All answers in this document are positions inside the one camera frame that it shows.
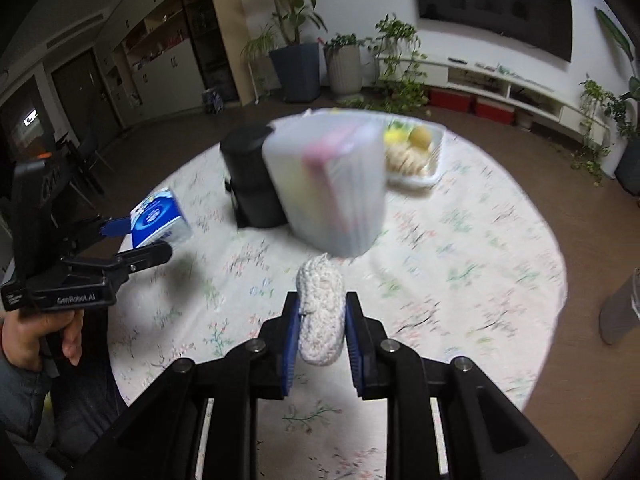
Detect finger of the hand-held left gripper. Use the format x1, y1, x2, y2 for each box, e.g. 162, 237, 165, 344
112, 241, 173, 273
97, 215, 136, 238

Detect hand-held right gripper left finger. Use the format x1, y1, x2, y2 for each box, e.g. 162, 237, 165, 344
85, 290, 303, 480

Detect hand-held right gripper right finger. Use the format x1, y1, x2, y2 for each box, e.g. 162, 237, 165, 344
345, 291, 576, 480

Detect blue tissue pack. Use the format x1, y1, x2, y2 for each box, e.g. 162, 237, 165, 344
130, 187, 193, 250

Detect white knitted scrubber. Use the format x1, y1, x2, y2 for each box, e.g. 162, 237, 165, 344
296, 254, 347, 367

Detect white plastic basket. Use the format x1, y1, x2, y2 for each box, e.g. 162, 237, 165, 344
382, 115, 446, 191

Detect cream chenille cloth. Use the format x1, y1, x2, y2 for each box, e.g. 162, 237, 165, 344
385, 142, 433, 177

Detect person's left forearm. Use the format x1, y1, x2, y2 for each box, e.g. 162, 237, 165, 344
0, 357, 66, 461

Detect person's left hand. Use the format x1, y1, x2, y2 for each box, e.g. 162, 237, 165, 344
0, 307, 86, 373

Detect dark dining chairs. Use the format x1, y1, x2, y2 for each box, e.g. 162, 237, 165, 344
50, 130, 116, 201

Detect black cylindrical container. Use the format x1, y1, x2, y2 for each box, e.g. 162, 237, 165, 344
220, 125, 288, 228

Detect dark door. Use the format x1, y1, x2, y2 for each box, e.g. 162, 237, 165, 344
50, 47, 123, 136

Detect translucent plastic container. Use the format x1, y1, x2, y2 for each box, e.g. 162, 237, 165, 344
262, 108, 388, 257

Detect floral white tablecloth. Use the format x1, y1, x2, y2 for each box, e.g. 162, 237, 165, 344
107, 110, 568, 480

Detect yellow sponge inside container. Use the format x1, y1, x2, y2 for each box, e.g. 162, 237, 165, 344
275, 150, 326, 231

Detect pink pack inside container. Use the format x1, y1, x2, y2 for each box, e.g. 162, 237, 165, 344
302, 127, 361, 226

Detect dark glass display cabinet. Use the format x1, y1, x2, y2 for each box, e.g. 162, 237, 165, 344
172, 0, 241, 106

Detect yellow gourd-shaped makeup sponge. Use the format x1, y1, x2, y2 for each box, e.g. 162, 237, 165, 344
407, 126, 433, 153

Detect thin spindly potted plant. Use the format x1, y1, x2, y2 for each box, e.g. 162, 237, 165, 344
242, 25, 281, 61

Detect tall plant in dark pot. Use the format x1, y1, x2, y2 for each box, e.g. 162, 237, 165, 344
236, 0, 328, 103

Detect red storage box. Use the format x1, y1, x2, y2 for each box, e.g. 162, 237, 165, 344
429, 87, 473, 113
475, 97, 516, 126

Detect grey upholstered chair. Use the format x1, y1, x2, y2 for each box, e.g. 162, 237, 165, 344
599, 267, 640, 346

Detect plant in ribbed grey pot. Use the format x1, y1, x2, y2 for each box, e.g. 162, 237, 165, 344
324, 34, 363, 96

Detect white low television cabinet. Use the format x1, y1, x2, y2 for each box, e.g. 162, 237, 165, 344
380, 55, 613, 146

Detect trailing green potted plant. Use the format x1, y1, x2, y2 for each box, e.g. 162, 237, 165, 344
367, 14, 431, 116

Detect large-leaved plant in dark pot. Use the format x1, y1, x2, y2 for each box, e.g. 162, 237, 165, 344
595, 7, 640, 196

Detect small-leaved floor plant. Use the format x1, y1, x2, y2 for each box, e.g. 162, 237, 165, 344
570, 75, 626, 181

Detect white wall cabinet with shelves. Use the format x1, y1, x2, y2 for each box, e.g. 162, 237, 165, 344
100, 0, 211, 126

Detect wall-mounted black television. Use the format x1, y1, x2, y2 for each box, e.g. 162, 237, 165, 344
411, 0, 573, 63

